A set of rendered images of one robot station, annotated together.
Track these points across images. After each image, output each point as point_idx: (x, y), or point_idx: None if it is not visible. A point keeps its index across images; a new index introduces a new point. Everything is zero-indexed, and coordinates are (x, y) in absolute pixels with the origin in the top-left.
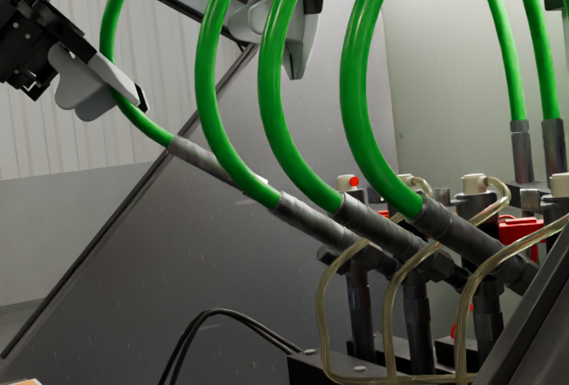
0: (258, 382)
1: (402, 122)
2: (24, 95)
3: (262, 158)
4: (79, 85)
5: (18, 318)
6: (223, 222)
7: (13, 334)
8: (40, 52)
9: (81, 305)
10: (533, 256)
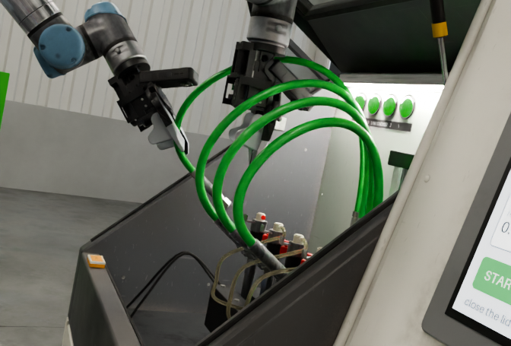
0: (207, 293)
1: (324, 188)
2: None
3: None
4: (160, 134)
5: (113, 210)
6: None
7: (107, 219)
8: (149, 113)
9: (134, 228)
10: None
